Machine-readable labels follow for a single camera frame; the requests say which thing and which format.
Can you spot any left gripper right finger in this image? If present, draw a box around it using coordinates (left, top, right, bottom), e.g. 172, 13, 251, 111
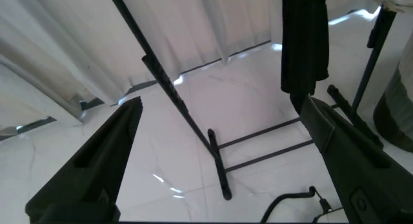
299, 94, 413, 223

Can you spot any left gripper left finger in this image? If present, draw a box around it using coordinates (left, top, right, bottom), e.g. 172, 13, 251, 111
25, 96, 144, 223

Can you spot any black garment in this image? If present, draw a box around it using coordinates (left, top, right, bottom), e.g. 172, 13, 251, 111
280, 0, 330, 116

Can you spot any white laundry basket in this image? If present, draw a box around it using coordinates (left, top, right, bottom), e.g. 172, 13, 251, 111
372, 32, 413, 154

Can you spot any black clothes rack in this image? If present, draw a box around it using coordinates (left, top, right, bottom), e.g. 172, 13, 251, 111
106, 0, 398, 201

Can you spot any white curtain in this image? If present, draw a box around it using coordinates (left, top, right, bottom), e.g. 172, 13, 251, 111
0, 0, 380, 136

